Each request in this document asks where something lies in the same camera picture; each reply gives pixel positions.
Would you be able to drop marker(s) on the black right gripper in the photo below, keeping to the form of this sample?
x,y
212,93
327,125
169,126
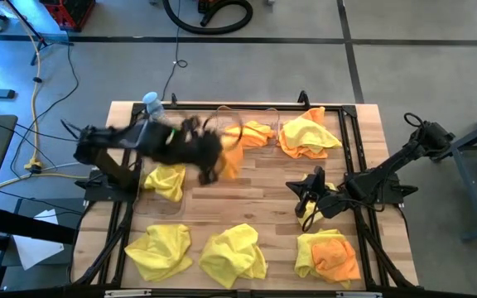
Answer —
x,y
315,182

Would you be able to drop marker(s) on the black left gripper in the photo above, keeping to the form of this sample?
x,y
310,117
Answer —
x,y
205,149

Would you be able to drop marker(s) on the orange microfiber towel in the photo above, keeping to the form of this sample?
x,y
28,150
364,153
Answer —
x,y
233,159
253,134
300,153
335,258

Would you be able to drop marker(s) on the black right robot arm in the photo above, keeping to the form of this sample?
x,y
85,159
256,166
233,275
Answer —
x,y
387,165

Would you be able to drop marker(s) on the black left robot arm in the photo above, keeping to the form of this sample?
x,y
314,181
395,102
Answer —
x,y
151,142

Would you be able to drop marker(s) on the clear plastic basket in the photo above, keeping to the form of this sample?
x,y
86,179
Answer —
x,y
222,120
155,207

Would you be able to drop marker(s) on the white paper sheet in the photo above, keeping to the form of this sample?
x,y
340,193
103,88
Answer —
x,y
35,248

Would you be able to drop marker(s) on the red and black toolbox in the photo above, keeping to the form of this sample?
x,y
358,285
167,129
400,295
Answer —
x,y
70,12

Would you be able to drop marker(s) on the black aluminium table frame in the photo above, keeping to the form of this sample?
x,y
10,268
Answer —
x,y
343,140

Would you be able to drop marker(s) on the silver bracket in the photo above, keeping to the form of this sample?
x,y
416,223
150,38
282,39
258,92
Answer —
x,y
127,293
358,294

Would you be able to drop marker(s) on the blue-grey table frame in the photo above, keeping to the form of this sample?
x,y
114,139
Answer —
x,y
466,178

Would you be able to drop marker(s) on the black desk frame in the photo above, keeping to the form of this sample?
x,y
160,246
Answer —
x,y
23,227

